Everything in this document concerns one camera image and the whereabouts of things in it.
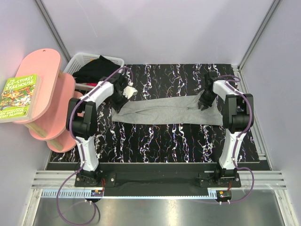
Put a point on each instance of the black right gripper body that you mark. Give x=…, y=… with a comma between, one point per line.
x=207, y=98

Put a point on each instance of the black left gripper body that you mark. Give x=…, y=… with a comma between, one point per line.
x=117, y=100

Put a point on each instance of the grey t shirt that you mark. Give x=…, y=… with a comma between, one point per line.
x=170, y=110

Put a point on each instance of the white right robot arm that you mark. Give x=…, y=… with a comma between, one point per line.
x=237, y=119

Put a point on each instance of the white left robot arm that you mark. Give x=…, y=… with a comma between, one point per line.
x=81, y=122

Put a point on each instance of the red and beige clothes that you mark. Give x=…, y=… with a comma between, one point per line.
x=92, y=84

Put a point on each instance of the black t shirt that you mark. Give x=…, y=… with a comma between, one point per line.
x=93, y=71

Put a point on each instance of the pink tiered wooden shelf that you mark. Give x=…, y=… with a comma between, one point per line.
x=57, y=88

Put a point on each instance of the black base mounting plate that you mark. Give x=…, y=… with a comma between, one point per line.
x=155, y=180

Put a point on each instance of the right orange connector board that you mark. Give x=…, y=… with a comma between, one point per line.
x=225, y=194

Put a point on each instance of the orange connector board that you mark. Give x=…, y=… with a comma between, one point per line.
x=225, y=194
x=97, y=193

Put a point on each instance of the left orange connector board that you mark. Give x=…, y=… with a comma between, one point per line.
x=97, y=193

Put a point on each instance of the green treehouse book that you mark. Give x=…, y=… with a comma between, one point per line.
x=19, y=97

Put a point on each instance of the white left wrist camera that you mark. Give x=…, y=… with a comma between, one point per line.
x=129, y=91

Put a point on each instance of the aluminium frame rail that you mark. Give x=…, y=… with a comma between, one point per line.
x=50, y=178

